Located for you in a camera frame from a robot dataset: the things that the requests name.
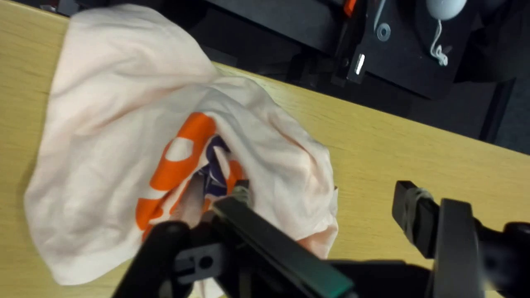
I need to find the pale pink shirt orange print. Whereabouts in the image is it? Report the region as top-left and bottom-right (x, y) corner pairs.
(22, 4), (340, 287)

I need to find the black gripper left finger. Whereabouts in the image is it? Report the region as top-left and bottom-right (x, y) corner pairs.
(213, 184), (357, 298)

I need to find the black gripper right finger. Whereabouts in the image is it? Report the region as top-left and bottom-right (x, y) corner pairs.
(393, 179), (489, 298)

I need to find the orange handled black tool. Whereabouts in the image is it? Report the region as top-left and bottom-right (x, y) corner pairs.
(330, 0), (372, 85)

